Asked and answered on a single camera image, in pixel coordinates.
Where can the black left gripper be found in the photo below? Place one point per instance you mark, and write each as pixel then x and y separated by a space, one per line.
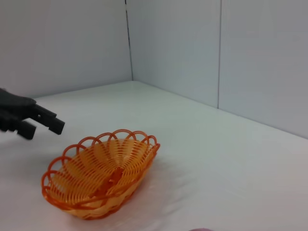
pixel 14 108

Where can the orange woven plastic basket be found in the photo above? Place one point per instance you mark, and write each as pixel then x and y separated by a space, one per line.
pixel 115 175

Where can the pink plush peach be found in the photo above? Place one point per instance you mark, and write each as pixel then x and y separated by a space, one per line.
pixel 199 229

